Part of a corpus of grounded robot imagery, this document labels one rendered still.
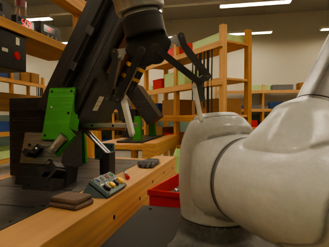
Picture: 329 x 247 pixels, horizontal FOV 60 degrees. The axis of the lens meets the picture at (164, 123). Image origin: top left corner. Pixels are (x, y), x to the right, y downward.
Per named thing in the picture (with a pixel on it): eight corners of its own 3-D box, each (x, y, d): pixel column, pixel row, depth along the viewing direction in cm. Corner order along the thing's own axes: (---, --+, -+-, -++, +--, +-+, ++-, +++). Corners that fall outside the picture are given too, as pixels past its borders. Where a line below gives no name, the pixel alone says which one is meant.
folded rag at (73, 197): (48, 207, 81) (48, 196, 81) (68, 199, 89) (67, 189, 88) (75, 211, 77) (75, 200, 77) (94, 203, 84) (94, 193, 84)
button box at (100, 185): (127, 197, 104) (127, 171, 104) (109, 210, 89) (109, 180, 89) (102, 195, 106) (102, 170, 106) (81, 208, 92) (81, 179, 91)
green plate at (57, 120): (78, 143, 114) (85, 94, 119) (67, 140, 107) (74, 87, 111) (53, 143, 117) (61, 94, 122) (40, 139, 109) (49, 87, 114)
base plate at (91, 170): (146, 163, 172) (146, 159, 172) (0, 238, 65) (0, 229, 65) (82, 160, 182) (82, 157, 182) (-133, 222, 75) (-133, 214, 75)
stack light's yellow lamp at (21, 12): (28, 19, 142) (28, 10, 142) (21, 15, 137) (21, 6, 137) (20, 19, 143) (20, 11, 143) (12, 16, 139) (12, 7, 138)
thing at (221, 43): (219, 211, 349) (220, 15, 344) (139, 177, 548) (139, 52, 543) (251, 205, 377) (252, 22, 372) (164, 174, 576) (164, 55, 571)
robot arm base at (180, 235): (254, 221, 72) (254, 200, 72) (265, 266, 51) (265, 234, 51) (183, 216, 77) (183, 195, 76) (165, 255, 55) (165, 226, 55)
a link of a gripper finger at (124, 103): (124, 100, 53) (120, 101, 53) (133, 136, 54) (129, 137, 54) (127, 99, 56) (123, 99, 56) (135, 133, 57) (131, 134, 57)
